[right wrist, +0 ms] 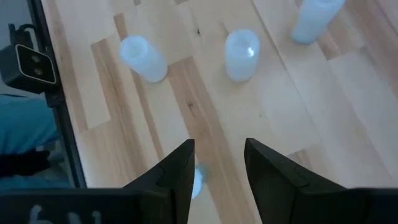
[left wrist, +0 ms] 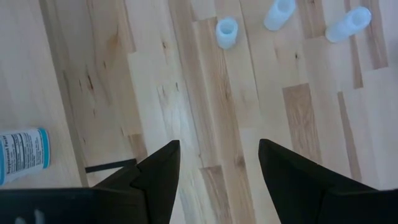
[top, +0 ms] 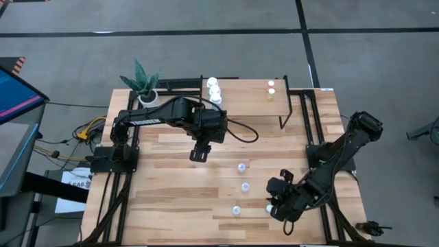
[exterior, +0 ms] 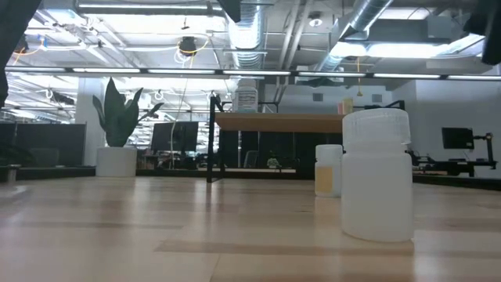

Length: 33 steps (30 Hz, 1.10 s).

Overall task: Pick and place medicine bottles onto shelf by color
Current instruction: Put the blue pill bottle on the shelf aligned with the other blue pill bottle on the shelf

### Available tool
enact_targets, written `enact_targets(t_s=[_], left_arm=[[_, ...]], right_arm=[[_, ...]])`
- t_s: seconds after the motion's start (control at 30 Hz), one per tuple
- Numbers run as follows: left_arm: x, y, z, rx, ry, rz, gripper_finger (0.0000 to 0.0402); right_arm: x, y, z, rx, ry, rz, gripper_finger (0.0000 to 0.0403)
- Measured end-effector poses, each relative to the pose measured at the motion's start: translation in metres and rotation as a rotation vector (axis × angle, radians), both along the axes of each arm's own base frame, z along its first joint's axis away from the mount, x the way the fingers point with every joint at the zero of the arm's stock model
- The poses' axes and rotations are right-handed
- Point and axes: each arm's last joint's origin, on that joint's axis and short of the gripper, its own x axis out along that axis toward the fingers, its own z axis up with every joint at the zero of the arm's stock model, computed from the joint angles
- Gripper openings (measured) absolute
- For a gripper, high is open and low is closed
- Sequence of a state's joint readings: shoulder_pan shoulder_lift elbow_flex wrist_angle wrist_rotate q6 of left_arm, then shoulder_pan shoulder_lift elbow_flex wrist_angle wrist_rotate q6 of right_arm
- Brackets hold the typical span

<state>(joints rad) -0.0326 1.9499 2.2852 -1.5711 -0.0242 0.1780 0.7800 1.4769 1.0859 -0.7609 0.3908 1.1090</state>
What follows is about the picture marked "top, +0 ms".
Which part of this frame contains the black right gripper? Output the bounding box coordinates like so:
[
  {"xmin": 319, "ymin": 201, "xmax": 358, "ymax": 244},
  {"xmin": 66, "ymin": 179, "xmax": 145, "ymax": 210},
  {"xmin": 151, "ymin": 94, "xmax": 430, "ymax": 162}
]
[{"xmin": 266, "ymin": 183, "xmax": 302, "ymax": 223}]

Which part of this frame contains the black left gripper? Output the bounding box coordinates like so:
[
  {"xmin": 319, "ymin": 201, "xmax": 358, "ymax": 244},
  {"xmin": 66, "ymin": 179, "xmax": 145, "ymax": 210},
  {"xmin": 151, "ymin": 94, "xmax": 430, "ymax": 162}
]
[{"xmin": 189, "ymin": 132, "xmax": 227, "ymax": 163}]

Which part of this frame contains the green plant in white pot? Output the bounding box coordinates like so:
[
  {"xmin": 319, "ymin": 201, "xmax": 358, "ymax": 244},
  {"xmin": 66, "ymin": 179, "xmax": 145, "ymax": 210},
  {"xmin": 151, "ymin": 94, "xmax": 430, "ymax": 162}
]
[{"xmin": 119, "ymin": 60, "xmax": 161, "ymax": 108}]

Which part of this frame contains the black clamp tool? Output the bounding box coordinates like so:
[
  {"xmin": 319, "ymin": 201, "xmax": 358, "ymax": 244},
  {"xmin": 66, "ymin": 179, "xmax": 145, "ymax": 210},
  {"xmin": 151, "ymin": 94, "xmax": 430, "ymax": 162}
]
[{"xmin": 355, "ymin": 221, "xmax": 394, "ymax": 237}]

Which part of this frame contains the white printed paper sheet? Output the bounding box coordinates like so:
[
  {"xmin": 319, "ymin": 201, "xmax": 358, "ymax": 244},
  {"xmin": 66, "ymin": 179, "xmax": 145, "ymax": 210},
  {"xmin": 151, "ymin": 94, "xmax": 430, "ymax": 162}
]
[{"xmin": 54, "ymin": 167, "xmax": 93, "ymax": 214}]

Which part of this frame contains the black stand bar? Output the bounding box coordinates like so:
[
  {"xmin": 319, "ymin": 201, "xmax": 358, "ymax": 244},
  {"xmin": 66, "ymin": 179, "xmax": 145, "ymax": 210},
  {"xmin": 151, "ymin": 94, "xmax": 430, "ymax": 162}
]
[{"xmin": 21, "ymin": 171, "xmax": 91, "ymax": 204}]

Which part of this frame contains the black office chair base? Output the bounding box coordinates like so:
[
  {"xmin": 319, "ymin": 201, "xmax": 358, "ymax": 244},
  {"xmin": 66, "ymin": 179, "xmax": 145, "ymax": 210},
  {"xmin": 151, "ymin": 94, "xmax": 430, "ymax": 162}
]
[{"xmin": 406, "ymin": 116, "xmax": 439, "ymax": 147}]

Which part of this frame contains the grey desk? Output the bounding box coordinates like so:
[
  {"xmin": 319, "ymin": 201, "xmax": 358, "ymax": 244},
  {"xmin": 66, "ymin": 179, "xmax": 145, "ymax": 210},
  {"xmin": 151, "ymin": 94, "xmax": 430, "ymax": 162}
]
[{"xmin": 0, "ymin": 102, "xmax": 47, "ymax": 247}]

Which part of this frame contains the computer monitor blue screen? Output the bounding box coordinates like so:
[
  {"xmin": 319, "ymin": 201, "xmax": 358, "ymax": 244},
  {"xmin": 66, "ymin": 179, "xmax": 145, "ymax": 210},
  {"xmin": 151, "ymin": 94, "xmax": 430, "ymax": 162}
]
[{"xmin": 0, "ymin": 67, "xmax": 49, "ymax": 126}]

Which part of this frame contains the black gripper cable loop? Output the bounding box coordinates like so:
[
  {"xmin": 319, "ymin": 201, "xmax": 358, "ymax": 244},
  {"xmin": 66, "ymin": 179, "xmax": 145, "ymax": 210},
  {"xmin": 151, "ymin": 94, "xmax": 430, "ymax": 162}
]
[{"xmin": 283, "ymin": 219, "xmax": 296, "ymax": 237}]

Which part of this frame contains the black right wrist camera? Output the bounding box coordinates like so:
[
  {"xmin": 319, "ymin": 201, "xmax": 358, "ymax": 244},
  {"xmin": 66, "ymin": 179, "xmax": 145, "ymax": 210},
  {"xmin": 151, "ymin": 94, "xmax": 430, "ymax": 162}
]
[{"xmin": 278, "ymin": 168, "xmax": 295, "ymax": 183}]

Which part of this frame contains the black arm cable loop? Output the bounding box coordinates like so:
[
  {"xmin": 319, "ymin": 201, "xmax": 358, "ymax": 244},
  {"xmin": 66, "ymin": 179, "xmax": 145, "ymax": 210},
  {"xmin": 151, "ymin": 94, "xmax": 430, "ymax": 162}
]
[{"xmin": 224, "ymin": 117, "xmax": 260, "ymax": 144}]

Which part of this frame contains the wooden shelf black metal frame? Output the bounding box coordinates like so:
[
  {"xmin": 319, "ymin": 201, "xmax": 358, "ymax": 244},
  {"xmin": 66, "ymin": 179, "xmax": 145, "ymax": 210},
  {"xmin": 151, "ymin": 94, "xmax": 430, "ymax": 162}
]
[{"xmin": 201, "ymin": 75, "xmax": 293, "ymax": 130}]

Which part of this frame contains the black metal rig frame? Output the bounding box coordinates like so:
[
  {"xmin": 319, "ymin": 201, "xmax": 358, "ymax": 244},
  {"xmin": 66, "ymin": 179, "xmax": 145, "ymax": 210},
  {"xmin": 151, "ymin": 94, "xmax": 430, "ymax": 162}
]
[{"xmin": 73, "ymin": 75, "xmax": 373, "ymax": 247}]

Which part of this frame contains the yellow cable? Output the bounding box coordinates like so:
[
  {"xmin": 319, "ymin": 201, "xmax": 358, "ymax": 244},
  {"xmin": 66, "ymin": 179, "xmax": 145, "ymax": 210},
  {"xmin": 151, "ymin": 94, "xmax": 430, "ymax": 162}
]
[{"xmin": 77, "ymin": 116, "xmax": 107, "ymax": 141}]

